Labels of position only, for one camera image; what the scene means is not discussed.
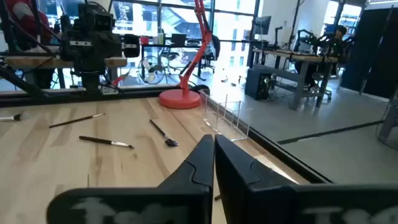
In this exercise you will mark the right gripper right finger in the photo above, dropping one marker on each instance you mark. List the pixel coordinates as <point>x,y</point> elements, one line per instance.
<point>264,202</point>

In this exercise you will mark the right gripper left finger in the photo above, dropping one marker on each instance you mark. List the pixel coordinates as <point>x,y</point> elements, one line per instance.
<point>174,205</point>

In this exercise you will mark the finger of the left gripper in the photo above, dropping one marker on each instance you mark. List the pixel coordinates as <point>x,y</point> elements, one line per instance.
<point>87,60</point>
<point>99,60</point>

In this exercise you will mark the black comb-head makeup brush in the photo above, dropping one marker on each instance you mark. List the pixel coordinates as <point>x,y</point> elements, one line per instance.
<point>172,143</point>

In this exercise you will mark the thin black makeup brush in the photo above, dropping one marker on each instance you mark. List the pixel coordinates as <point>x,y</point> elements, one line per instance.
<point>96,140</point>

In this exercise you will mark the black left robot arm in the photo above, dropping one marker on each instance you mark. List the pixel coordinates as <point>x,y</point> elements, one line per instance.
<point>90,82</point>

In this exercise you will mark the thick black makeup brush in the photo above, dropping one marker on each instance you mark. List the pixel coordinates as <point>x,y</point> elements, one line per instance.
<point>15,117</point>

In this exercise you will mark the wooden desk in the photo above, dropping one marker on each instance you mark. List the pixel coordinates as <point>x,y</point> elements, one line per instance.
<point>37,62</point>

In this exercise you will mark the person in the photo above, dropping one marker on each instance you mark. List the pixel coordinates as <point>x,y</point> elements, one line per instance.
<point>340,37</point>
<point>31,25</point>

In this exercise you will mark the red cup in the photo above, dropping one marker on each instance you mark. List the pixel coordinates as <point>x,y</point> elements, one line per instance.
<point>144,40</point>

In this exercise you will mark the floor fan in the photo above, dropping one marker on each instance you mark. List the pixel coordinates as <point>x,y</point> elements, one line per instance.
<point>151,70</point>

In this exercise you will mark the small black pen far left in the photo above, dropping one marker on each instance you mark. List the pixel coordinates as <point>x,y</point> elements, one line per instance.
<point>77,120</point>

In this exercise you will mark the black desk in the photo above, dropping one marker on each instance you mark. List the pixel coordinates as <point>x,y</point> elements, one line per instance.
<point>174,45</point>

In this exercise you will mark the black laptop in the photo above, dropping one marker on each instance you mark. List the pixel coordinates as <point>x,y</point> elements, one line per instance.
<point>178,39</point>

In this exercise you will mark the red desk lamp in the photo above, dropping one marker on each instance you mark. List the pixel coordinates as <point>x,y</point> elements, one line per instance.
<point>179,100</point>

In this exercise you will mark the clear acrylic organizer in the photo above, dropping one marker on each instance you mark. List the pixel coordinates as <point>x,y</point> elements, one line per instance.
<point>217,118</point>

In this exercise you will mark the black table clamp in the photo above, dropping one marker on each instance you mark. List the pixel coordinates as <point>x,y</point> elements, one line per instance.
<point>200,89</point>

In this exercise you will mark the black office chair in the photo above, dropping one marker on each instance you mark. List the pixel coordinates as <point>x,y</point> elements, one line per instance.
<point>213,49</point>

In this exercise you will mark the black computer tower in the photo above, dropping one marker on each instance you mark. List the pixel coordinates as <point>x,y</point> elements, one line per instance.
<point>258,84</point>

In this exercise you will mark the grey metal stand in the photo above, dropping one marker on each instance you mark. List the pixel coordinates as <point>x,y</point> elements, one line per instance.
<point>388,121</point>

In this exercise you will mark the wooden-top workbench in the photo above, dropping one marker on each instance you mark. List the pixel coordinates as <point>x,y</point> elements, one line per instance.
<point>298,57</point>

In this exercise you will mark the black monitor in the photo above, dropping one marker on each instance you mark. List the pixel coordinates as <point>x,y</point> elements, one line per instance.
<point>261,25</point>

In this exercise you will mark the background robot arms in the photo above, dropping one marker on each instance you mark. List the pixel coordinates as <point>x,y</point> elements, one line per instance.
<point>311,40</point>

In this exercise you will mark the black partition panels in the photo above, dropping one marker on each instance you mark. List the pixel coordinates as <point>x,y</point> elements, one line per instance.
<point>370,46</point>

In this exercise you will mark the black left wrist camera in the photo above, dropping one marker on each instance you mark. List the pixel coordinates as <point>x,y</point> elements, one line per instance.
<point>103,21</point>

